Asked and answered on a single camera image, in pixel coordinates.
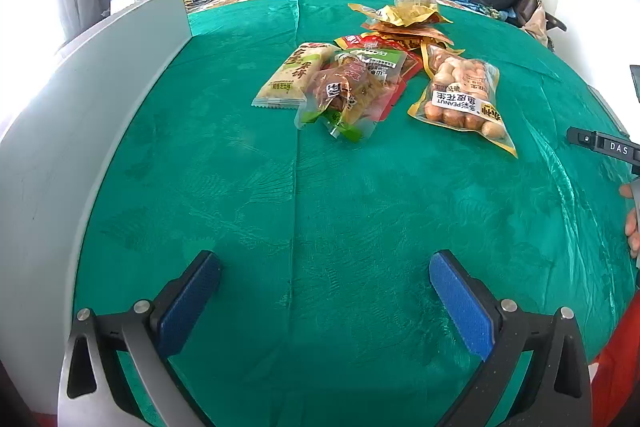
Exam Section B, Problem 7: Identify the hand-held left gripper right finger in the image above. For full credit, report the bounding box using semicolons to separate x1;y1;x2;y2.
428;249;595;427

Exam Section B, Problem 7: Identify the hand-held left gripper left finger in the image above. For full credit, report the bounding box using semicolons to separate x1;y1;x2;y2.
57;250;223;427

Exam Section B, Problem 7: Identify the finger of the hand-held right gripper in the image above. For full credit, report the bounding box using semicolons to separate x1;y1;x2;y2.
566;127;640;165

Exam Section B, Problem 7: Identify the orange snack packet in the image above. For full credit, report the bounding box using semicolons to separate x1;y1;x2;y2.
362;23;466;58

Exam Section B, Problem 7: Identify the person's right hand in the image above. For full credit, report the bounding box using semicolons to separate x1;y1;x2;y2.
619;183;640;259

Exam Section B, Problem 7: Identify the yellow peanut packet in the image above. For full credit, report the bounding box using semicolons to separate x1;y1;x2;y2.
407;44;518;158

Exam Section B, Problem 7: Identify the person's red clothing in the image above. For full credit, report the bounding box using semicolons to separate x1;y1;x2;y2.
587;287;640;427

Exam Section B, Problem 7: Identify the white board panel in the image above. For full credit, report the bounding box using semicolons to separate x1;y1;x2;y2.
0;0;193;415

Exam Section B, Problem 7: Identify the green label snack packet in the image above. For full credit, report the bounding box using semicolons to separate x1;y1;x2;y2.
332;48;408;108

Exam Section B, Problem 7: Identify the gold snack packet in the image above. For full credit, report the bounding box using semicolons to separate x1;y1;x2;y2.
348;3;453;28

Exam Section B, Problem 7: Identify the clear packet brown snack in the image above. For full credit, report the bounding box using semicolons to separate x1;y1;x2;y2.
294;57;396;142

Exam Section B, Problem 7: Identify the beige green cracker packet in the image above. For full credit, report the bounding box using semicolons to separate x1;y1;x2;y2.
251;41;341;112

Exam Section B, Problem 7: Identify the red snack packet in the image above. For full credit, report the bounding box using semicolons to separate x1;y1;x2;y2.
334;33;426;84

